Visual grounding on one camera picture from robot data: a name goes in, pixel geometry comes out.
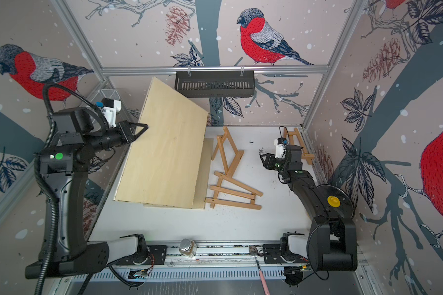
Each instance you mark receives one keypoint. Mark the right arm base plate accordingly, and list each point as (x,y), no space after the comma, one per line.
(272,254)

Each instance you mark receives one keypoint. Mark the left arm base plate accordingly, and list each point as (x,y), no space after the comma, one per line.
(155,256)

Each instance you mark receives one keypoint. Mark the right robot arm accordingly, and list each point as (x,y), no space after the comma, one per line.
(331,244)

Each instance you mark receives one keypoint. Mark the wooden easel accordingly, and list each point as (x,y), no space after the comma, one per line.
(246,192)
(230,154)
(294,137)

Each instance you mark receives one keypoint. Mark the black hanging basket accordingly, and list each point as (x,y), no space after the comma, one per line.
(211,84)

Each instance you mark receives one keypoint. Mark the green circuit board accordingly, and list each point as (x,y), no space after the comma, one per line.
(138,274)

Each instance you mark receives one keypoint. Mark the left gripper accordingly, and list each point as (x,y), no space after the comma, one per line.
(127,132)

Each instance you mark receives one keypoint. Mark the white wire mesh basket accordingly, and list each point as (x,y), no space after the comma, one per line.
(97,96)

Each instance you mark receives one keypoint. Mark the pink handled spoon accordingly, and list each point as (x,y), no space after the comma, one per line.
(254,252)

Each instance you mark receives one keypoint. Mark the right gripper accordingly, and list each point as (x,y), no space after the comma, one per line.
(270,161)

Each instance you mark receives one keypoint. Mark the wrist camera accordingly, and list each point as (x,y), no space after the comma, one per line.
(280,147)
(110,109)

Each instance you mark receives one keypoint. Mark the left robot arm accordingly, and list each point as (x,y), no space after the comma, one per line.
(63,170)

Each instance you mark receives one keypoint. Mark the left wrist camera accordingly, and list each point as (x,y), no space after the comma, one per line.
(110,109)

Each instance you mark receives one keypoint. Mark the plywood board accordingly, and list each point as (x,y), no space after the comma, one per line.
(162,165)
(198,202)

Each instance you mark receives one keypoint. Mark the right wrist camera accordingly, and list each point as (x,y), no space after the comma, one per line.
(280,147)

